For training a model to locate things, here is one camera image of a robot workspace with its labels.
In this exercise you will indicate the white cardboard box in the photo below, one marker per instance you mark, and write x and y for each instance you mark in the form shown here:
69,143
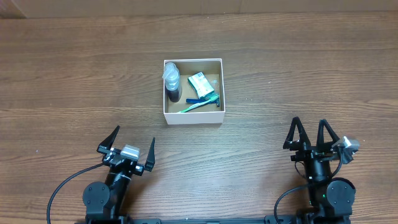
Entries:
212,113

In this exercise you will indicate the green white soap packet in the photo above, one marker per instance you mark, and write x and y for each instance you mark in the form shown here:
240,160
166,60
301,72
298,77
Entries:
201,85

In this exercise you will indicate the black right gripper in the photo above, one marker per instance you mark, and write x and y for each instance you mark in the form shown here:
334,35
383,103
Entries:
321,146

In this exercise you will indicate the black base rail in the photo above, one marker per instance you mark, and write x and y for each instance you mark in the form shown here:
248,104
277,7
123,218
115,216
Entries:
268,219

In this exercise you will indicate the green white toothbrush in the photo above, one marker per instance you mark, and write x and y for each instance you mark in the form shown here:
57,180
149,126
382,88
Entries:
197,105

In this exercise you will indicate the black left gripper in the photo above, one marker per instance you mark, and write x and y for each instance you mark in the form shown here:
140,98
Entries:
105,147

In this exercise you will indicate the clear bottle with dark liquid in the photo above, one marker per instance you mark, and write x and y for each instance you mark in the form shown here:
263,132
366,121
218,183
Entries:
171,76

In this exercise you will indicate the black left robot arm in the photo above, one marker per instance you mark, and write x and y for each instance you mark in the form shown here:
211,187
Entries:
104,200

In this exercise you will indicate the blue disposable razor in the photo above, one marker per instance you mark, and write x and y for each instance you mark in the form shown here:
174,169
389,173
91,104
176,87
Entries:
194,101

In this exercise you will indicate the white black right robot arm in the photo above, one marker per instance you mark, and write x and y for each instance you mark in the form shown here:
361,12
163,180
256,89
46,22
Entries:
331,197

